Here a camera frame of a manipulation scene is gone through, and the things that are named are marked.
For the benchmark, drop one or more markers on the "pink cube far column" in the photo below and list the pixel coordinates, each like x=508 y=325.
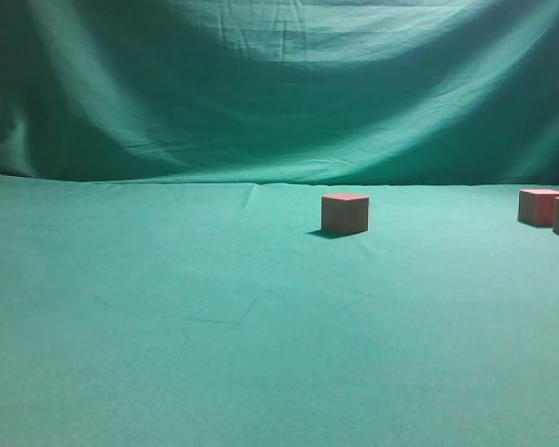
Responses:
x=536 y=206

